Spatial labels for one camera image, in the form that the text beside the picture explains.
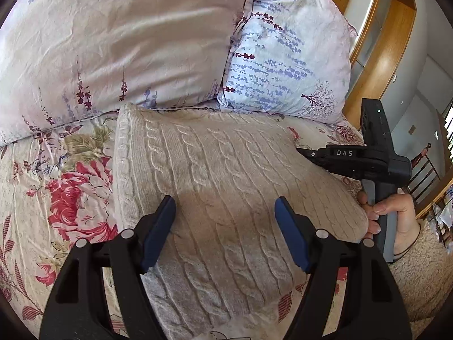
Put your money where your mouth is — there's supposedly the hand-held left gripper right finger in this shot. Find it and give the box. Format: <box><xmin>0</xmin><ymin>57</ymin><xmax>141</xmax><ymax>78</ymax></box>
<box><xmin>274</xmin><ymin>196</ymin><xmax>413</xmax><ymax>340</ymax></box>

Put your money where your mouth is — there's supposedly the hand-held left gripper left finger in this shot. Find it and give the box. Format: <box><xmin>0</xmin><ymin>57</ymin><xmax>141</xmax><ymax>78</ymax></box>
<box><xmin>38</xmin><ymin>195</ymin><xmax>177</xmax><ymax>340</ymax></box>

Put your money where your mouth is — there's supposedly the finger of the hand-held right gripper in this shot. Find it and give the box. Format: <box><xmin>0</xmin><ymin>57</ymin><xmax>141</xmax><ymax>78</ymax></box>
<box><xmin>296</xmin><ymin>147</ymin><xmax>328</xmax><ymax>167</ymax></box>

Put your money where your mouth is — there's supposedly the beige cable-knit sweater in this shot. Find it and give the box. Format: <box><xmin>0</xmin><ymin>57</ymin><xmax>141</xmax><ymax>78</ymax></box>
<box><xmin>112</xmin><ymin>103</ymin><xmax>369</xmax><ymax>340</ymax></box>

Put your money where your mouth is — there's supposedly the person's right forearm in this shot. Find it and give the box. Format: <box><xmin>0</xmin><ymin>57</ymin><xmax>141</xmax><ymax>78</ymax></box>
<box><xmin>387</xmin><ymin>220</ymin><xmax>453</xmax><ymax>323</ymax></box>

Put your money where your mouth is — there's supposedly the person's right hand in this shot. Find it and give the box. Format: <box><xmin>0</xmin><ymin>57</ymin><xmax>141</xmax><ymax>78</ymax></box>
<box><xmin>356</xmin><ymin>189</ymin><xmax>422</xmax><ymax>256</ymax></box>

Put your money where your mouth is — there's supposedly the dark wooden chair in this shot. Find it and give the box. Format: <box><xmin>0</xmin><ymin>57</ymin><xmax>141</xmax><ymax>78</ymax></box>
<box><xmin>403</xmin><ymin>142</ymin><xmax>443</xmax><ymax>206</ymax></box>

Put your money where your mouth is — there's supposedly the wooden table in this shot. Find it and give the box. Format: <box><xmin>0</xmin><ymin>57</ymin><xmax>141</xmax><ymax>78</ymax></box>
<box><xmin>416</xmin><ymin>180</ymin><xmax>453</xmax><ymax>241</ymax></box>

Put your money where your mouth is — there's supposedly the window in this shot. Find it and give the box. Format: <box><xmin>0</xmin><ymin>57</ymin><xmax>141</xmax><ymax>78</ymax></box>
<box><xmin>439</xmin><ymin>103</ymin><xmax>453</xmax><ymax>142</ymax></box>

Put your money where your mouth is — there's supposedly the pale blue tree print pillow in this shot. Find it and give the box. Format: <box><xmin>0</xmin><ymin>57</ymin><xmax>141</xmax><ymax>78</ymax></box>
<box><xmin>216</xmin><ymin>0</ymin><xmax>358</xmax><ymax>128</ymax></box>

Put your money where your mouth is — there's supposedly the wooden headboard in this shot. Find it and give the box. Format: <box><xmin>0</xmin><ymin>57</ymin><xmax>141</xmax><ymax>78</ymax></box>
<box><xmin>343</xmin><ymin>0</ymin><xmax>416</xmax><ymax>130</ymax></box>

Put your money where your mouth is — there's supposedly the floral bed sheet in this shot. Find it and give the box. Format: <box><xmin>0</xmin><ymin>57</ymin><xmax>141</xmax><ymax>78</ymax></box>
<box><xmin>0</xmin><ymin>108</ymin><xmax>369</xmax><ymax>340</ymax></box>

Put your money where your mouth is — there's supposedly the pink lavender print pillow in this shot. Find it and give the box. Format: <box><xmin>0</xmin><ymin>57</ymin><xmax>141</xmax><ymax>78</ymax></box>
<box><xmin>0</xmin><ymin>0</ymin><xmax>255</xmax><ymax>146</ymax></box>

